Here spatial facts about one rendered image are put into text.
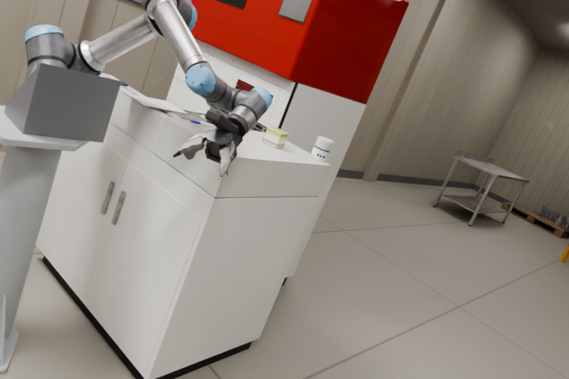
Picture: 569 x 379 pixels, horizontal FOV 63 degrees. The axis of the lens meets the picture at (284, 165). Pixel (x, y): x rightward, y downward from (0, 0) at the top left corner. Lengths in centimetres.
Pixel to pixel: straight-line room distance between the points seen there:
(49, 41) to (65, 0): 186
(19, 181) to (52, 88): 33
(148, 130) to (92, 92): 28
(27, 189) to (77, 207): 49
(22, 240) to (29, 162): 28
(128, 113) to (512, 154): 1041
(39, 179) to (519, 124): 1083
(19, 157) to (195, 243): 61
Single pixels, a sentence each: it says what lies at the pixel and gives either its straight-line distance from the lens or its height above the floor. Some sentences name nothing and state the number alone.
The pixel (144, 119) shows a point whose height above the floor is 91.
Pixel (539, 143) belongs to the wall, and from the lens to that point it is 1160.
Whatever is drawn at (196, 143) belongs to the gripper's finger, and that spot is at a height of 102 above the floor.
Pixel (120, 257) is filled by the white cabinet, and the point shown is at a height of 39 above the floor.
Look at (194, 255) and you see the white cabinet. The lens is 162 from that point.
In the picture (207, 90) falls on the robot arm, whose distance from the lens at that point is 132.
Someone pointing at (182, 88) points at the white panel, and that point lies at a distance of 267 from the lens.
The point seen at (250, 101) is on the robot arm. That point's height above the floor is 116.
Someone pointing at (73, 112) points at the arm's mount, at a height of 91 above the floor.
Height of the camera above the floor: 133
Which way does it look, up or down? 13 degrees down
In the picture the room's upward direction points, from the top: 22 degrees clockwise
